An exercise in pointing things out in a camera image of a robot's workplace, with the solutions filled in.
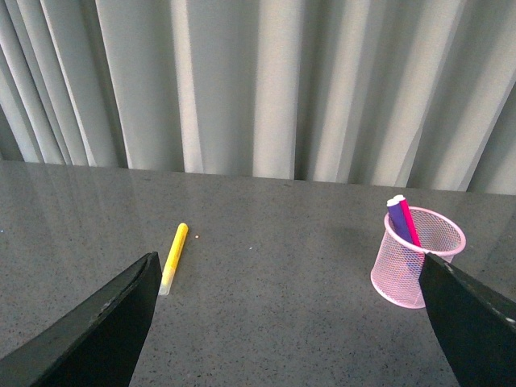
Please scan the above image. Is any grey pleated curtain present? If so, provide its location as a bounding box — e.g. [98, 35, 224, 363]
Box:
[1, 1, 515, 194]

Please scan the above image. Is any yellow marker pen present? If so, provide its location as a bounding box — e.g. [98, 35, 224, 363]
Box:
[158, 223, 189, 296]

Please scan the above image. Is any pink mesh pen cup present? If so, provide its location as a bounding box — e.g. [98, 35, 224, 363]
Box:
[370, 206, 466, 309]

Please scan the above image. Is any pink marker pen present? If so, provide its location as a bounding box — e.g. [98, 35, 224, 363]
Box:
[393, 194, 421, 247]

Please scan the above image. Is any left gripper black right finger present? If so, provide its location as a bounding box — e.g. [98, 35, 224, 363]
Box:
[418, 253, 515, 386]

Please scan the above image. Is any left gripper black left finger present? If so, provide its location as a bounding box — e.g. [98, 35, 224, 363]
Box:
[1, 252, 161, 386]

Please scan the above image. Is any purple marker pen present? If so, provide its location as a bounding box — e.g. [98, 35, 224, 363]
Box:
[386, 198, 420, 275]

